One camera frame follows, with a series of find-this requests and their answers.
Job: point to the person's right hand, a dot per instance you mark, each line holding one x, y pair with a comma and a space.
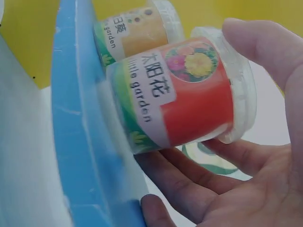
272, 189

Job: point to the red-labelled clear plastic cup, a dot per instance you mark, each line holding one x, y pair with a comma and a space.
189, 99

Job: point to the yellow-labelled clear plastic cup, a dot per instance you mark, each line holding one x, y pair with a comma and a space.
139, 30

